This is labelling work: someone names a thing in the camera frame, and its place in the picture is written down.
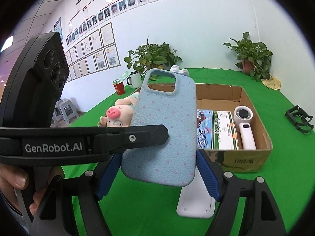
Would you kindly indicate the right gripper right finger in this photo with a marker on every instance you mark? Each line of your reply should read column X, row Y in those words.
column 261, row 214

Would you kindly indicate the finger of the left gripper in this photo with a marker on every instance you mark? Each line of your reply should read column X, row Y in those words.
column 112, row 140

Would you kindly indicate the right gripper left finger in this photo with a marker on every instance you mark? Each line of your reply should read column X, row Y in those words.
column 55, row 215

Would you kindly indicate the pink pig plush toy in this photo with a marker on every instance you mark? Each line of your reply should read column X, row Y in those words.
column 121, row 113

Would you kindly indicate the white device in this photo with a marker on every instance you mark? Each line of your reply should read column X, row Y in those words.
column 195, row 201

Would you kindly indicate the white green carton box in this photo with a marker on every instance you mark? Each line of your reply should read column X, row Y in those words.
column 224, row 135

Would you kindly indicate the colourful board game box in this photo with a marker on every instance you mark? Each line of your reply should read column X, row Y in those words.
column 204, row 129

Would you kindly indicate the white handheld fan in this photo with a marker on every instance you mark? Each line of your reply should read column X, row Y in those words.
column 242, row 118

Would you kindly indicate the person's left hand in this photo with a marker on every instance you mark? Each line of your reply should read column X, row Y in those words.
column 13, row 178

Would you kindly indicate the grey plastic stool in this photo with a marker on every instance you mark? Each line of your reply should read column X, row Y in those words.
column 68, row 110

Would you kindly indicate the red paper cup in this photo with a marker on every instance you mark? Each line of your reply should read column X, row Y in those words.
column 119, row 87

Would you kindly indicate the white enamel mug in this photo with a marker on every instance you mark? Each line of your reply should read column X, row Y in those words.
column 134, row 80

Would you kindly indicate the left potted green plant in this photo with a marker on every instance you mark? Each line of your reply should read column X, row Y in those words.
column 152, row 56

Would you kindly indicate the potted green plant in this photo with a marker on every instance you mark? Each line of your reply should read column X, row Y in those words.
column 152, row 56
column 254, row 58

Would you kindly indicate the large open cardboard tray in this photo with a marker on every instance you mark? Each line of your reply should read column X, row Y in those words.
column 227, row 98

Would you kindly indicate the right potted green plant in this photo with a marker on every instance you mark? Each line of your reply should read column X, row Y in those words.
column 254, row 58

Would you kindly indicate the black plastic bracket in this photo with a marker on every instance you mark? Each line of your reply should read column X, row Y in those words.
column 300, row 119

